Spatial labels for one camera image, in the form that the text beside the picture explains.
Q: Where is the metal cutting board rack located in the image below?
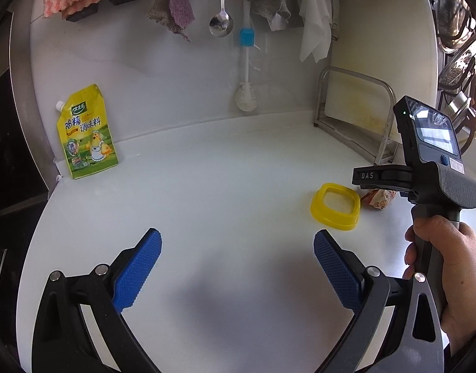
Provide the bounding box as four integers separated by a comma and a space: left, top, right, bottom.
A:
314, 66, 401, 165

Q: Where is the yellow plastic lid ring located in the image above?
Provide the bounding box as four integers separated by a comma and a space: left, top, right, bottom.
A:
309, 182, 362, 232

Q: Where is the white cutting board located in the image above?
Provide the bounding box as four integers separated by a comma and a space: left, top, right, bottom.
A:
324, 0, 441, 142

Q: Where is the yellow seasoning pouch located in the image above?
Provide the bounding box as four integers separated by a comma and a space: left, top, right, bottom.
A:
56, 84, 118, 179

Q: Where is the hanging metal spoon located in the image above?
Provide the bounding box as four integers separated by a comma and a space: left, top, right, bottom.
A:
208, 0, 234, 38

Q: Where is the grey purple hanging cloth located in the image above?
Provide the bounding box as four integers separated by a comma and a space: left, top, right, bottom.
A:
147, 0, 195, 41

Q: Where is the red white snack wrapper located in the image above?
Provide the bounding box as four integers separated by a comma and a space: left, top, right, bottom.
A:
361, 189, 397, 210

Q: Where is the white hanging cloth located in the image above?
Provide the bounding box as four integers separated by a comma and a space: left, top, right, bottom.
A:
300, 0, 332, 62

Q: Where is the blue white bottle brush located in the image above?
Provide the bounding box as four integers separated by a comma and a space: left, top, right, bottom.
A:
234, 27, 257, 113

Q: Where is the pot lid with handle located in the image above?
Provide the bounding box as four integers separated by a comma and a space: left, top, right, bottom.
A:
440, 91, 476, 154

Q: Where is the right hand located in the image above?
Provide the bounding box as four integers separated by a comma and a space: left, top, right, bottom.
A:
404, 216, 476, 354

